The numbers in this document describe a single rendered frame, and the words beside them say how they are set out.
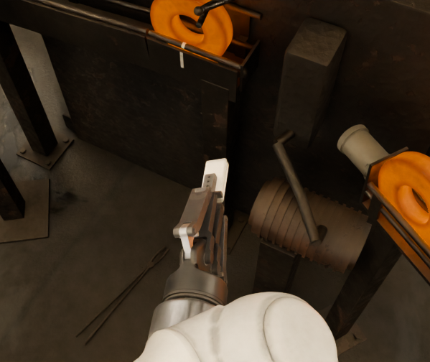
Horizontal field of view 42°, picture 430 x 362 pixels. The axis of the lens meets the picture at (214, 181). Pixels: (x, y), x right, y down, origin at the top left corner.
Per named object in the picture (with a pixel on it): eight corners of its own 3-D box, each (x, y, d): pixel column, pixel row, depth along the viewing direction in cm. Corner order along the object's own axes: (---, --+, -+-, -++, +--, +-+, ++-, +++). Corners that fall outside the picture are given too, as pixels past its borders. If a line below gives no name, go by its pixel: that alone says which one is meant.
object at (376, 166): (393, 185, 99) (406, 146, 91) (395, 187, 99) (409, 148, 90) (358, 202, 98) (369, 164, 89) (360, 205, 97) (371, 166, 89)
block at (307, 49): (291, 100, 116) (308, 9, 96) (327, 114, 114) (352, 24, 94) (270, 137, 111) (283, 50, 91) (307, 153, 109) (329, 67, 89)
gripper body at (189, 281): (148, 296, 63) (163, 230, 69) (176, 331, 69) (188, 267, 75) (210, 291, 61) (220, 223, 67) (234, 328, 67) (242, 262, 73)
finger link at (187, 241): (185, 281, 67) (167, 257, 63) (191, 244, 70) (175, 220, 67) (204, 279, 66) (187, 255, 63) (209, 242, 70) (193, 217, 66)
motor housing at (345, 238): (257, 266, 157) (274, 160, 111) (330, 301, 152) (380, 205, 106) (236, 307, 151) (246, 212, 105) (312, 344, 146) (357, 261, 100)
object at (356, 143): (362, 141, 102) (367, 118, 97) (393, 175, 97) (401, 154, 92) (334, 154, 100) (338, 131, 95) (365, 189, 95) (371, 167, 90)
